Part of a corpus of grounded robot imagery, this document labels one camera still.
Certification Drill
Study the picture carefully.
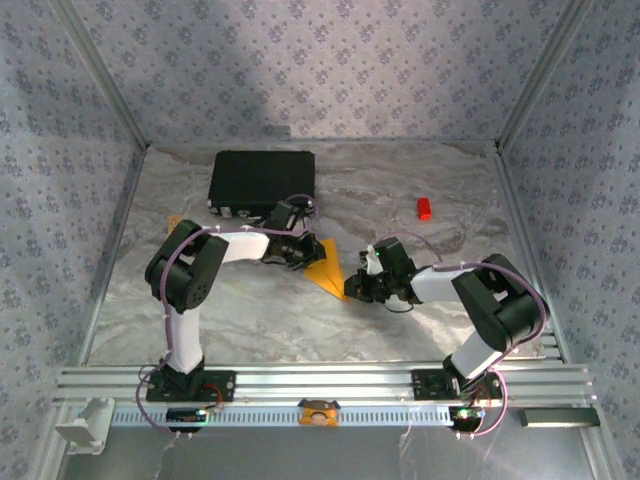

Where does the aluminium corner post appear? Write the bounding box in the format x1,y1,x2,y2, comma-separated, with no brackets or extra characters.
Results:
52,0,151,150
494,0,596,151

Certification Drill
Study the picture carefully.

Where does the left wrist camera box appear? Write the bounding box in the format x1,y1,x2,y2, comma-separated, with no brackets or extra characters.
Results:
264,199,305,234

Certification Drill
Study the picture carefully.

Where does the wide aluminium mounting rail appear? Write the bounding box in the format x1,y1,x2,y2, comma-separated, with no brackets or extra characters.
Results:
52,364,599,404

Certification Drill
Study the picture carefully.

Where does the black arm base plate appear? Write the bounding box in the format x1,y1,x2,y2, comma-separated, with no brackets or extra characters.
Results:
145,368,237,403
410,368,504,401

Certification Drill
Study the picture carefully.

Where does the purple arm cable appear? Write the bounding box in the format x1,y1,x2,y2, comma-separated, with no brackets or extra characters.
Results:
379,230,550,440
135,193,320,441

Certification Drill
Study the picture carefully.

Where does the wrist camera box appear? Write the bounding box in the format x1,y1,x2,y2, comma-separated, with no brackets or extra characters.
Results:
264,199,305,234
359,237,416,281

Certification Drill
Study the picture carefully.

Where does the white plastic bracket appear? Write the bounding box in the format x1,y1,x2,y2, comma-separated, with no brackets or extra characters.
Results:
53,397,115,455

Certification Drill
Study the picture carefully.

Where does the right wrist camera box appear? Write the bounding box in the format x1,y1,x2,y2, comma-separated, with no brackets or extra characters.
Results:
359,237,416,281

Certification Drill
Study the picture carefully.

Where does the small lit circuit board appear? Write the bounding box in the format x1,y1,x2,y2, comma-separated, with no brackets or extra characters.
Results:
448,405,486,430
166,407,209,432

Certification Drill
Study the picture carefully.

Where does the black hard case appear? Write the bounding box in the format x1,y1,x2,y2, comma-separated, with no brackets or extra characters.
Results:
207,149,317,219

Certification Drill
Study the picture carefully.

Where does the slotted grey cable duct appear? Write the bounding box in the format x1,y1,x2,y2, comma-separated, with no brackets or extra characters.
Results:
109,403,456,427

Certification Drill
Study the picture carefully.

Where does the aluminium side rail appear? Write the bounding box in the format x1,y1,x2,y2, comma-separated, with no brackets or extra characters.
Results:
492,147,569,364
77,144,151,367

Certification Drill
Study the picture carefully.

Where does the orange cloth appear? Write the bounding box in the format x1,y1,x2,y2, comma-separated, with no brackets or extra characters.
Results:
303,238,350,303

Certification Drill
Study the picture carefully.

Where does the cartoon figure sticker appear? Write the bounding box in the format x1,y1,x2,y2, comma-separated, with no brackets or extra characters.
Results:
298,398,341,428

